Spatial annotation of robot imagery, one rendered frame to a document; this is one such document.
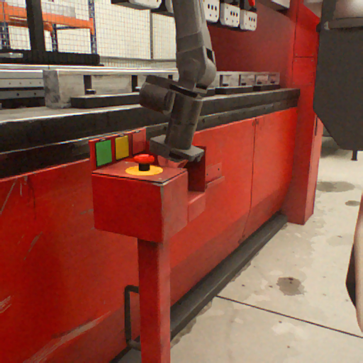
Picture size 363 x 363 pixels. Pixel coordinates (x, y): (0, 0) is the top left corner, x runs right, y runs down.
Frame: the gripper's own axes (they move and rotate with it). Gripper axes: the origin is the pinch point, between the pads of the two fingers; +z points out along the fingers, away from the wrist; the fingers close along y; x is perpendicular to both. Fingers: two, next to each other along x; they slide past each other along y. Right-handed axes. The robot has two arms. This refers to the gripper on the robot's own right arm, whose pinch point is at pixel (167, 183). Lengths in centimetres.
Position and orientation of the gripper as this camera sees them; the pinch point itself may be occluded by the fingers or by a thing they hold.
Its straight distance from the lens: 82.7
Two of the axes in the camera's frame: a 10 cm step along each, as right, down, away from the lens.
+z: -2.4, 8.9, 3.9
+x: -4.5, 2.5, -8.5
